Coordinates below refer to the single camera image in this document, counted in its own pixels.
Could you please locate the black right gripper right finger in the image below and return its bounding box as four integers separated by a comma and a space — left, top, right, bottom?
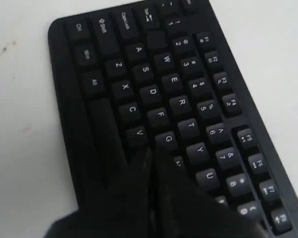
153, 148, 266, 238

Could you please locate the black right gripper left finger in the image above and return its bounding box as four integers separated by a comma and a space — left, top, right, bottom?
44, 148, 153, 238

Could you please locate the black acer keyboard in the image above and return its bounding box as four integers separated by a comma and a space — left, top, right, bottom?
48, 0, 298, 238

